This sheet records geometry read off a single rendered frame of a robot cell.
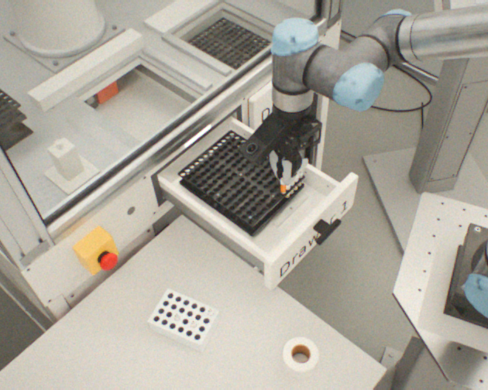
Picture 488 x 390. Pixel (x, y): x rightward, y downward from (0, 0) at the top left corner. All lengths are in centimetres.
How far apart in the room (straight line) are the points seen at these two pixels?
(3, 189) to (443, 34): 73
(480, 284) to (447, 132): 121
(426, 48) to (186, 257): 69
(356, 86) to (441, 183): 149
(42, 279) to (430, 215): 87
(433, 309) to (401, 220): 105
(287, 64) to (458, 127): 125
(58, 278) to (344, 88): 69
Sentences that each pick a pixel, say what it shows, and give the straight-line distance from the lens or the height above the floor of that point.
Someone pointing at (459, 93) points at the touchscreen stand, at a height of 58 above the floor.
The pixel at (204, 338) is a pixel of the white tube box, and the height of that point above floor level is 80.
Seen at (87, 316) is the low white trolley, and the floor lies 76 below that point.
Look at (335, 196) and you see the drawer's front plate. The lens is 117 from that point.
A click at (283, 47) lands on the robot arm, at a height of 128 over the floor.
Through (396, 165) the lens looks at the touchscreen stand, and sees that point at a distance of 245.
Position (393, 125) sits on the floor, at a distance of 266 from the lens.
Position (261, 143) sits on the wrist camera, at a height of 109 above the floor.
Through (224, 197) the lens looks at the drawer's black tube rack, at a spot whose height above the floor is 87.
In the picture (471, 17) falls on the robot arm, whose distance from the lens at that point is 91.
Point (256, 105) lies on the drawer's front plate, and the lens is 137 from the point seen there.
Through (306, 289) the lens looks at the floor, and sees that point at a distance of 210.
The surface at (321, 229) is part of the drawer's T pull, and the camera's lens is 113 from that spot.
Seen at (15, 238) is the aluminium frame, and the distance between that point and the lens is 107.
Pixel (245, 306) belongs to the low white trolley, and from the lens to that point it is 121.
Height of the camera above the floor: 185
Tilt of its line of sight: 52 degrees down
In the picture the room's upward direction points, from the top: 3 degrees counter-clockwise
